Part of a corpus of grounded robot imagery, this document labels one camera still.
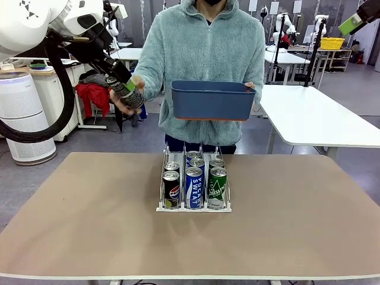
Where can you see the green dish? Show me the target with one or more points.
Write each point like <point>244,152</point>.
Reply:
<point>38,65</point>

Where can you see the person's left hand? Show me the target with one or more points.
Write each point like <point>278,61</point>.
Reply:
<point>250,85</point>

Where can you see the white background table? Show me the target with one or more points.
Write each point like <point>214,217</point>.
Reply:
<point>289,59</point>
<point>127,55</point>

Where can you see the person's left forearm teal sleeve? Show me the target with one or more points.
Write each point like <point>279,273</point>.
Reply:
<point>255,68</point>

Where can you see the blue Pocari Sweat can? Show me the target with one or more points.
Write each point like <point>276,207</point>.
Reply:
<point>195,187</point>
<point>193,155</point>
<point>197,163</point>

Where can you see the blue plastic basket orange trim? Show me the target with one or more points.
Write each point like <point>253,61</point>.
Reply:
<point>212,104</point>

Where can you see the white desk wooden top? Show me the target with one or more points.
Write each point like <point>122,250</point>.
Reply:
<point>44,86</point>

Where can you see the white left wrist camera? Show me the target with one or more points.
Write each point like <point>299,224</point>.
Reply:
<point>120,10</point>

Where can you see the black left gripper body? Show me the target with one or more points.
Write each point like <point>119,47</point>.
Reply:
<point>95,44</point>

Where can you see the red jacket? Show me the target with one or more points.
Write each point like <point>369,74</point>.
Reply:
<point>92,98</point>

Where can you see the green Chilsung cider can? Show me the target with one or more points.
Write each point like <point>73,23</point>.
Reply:
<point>216,162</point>
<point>217,188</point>

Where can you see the person in teal fleece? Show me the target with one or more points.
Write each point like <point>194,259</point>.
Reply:
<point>205,53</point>

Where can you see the person's right forearm teal sleeve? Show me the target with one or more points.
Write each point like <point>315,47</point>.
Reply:
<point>148,74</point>

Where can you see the white air purifier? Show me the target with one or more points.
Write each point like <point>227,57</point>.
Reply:
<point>23,118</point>

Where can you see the yellow plastic crate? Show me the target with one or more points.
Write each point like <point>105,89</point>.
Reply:
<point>332,43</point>

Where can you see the grey garment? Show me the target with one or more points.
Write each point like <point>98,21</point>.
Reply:
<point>92,77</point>

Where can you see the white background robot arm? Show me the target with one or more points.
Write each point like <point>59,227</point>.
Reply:
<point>286,26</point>
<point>319,26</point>

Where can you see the wooden storage shelf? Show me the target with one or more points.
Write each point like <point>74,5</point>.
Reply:
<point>338,59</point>

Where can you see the white side table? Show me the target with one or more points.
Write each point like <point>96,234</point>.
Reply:
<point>311,118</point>

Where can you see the clear white can dispenser rack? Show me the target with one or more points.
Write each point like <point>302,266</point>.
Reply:
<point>194,210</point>

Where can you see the red fire extinguisher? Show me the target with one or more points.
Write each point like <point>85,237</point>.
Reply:
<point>359,57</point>

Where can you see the black tripod stand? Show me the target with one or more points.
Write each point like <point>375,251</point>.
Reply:
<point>314,53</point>

